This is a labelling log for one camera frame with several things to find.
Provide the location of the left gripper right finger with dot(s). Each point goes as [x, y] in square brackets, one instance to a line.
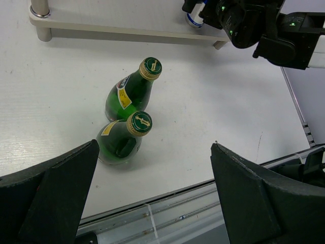
[279, 201]

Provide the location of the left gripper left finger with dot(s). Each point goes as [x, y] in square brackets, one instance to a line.
[44, 203]

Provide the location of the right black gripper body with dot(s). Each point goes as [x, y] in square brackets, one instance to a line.
[211, 13]

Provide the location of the silver energy can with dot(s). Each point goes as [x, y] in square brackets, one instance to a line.
[193, 18]

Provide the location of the green glass bottle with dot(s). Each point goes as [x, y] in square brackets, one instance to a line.
[121, 139]
[132, 93]

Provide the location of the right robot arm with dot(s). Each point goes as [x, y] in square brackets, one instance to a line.
[294, 40]

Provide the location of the white two-tier shelf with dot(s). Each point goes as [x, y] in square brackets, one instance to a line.
[136, 21]

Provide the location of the aluminium front rail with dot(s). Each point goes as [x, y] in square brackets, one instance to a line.
[174, 218]

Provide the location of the aluminium rail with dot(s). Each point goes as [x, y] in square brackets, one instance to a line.
[174, 218]
[304, 124]

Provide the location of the aluminium right rail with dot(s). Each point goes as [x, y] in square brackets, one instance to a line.
[304, 124]

